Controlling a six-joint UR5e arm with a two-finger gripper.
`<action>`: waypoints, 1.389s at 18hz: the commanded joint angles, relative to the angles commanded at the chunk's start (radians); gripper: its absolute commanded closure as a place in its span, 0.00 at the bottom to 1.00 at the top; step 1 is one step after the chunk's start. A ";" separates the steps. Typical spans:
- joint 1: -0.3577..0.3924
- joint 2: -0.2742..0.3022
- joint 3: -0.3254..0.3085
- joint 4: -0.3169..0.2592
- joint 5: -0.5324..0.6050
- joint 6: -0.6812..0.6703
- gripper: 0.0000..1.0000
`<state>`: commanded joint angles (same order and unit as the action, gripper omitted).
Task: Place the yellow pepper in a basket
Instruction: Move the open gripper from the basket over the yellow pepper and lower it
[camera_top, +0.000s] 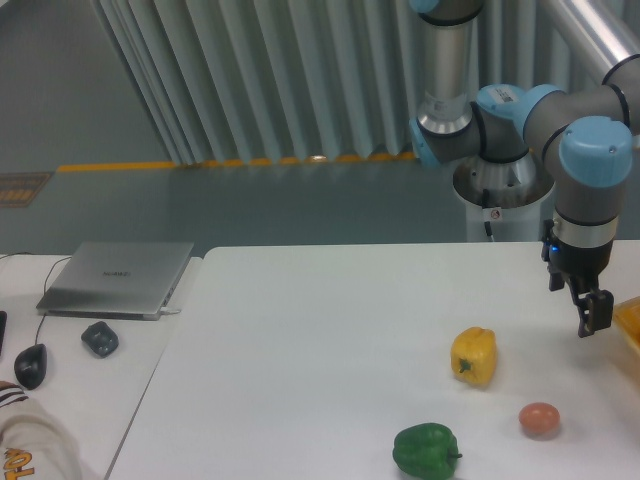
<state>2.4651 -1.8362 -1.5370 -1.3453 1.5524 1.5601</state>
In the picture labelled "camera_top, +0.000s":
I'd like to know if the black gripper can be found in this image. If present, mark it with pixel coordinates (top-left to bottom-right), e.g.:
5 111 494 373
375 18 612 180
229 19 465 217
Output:
541 219 614 338

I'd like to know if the yellow bell pepper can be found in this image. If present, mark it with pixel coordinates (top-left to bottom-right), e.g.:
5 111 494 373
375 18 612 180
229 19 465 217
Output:
450 327 498 387

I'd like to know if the person's cream sleeved forearm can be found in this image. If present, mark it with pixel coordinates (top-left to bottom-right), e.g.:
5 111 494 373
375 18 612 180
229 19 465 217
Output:
1 381 82 479

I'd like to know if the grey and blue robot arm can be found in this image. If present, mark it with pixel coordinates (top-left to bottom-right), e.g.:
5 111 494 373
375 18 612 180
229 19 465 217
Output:
410 1 639 337

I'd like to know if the yellow plastic basket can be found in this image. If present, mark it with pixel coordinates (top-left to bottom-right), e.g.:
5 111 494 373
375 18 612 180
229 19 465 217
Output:
613 297 640 354

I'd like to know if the green bell pepper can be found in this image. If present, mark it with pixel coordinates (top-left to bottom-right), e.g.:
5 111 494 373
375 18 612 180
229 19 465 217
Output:
392 423 462 480

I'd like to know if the brown egg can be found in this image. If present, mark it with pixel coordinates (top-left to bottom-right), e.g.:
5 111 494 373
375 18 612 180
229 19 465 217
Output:
518 402 561 436

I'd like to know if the white folding partition screen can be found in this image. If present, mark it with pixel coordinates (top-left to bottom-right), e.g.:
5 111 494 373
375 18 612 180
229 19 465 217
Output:
88 0 640 166

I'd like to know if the silver closed laptop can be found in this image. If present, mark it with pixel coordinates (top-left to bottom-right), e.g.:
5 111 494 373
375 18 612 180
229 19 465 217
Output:
37 242 193 320

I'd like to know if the dark grey power adapter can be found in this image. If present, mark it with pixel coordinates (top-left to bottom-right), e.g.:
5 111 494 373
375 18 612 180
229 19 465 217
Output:
81 321 119 358

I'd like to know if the black computer mouse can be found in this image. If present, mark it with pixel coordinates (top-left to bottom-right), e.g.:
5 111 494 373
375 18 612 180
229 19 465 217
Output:
14 343 48 390

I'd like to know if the black keyboard edge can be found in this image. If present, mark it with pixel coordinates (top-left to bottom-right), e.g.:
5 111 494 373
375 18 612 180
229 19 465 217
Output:
0 310 8 356

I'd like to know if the black mouse cable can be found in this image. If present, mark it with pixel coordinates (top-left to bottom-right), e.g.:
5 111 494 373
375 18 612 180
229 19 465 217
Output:
0 252 74 347

